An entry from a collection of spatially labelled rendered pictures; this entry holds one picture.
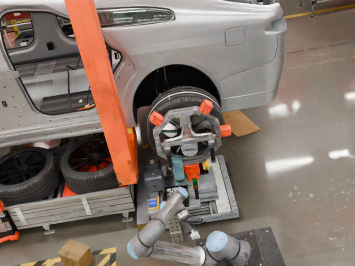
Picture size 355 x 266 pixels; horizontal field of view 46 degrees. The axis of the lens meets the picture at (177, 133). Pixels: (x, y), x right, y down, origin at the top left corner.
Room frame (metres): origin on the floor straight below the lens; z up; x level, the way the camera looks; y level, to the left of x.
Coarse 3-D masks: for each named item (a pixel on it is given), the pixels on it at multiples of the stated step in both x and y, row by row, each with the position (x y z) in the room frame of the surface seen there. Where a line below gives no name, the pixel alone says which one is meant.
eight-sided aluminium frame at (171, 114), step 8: (168, 112) 2.78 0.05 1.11; (176, 112) 2.74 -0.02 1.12; (184, 112) 2.74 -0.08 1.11; (192, 112) 2.75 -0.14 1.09; (200, 112) 2.73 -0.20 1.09; (168, 120) 2.74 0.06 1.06; (208, 120) 2.73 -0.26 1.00; (216, 120) 2.74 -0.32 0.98; (160, 128) 2.74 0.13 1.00; (216, 128) 2.73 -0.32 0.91; (216, 136) 2.73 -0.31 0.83; (160, 144) 2.74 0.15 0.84; (216, 144) 2.73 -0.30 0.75; (160, 152) 2.74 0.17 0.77; (208, 152) 2.74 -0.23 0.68; (184, 160) 2.75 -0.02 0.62; (192, 160) 2.74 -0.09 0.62; (200, 160) 2.73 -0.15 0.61
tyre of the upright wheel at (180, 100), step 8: (176, 88) 3.02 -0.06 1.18; (184, 88) 3.00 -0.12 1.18; (192, 88) 3.00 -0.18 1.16; (160, 96) 3.01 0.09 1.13; (176, 96) 2.89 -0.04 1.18; (184, 96) 2.88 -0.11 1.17; (192, 96) 2.88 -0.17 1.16; (200, 96) 2.89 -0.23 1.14; (208, 96) 2.96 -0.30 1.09; (152, 104) 3.01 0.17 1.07; (160, 104) 2.89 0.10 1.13; (168, 104) 2.83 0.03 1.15; (176, 104) 2.82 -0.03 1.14; (184, 104) 2.82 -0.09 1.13; (192, 104) 2.82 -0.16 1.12; (200, 104) 2.82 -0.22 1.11; (216, 104) 2.90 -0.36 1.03; (152, 112) 2.90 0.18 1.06; (160, 112) 2.82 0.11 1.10; (216, 112) 2.82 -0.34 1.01; (224, 120) 2.83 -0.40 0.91; (152, 128) 2.82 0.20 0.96; (152, 136) 2.82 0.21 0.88; (152, 144) 2.82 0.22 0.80
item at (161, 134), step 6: (180, 108) 2.83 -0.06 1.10; (192, 120) 2.84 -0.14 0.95; (174, 126) 2.84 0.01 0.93; (192, 126) 2.84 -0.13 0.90; (162, 132) 2.84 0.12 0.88; (168, 132) 2.84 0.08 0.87; (174, 132) 2.84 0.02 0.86; (180, 132) 2.89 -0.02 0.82; (204, 132) 2.84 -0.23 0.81; (162, 138) 2.94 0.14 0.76; (168, 138) 3.02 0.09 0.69; (198, 144) 2.93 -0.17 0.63; (204, 144) 2.88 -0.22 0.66; (174, 150) 2.87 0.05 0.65; (180, 150) 2.89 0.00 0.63; (198, 150) 2.85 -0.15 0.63; (204, 150) 2.82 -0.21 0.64; (180, 156) 2.82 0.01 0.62; (186, 156) 2.82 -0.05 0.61
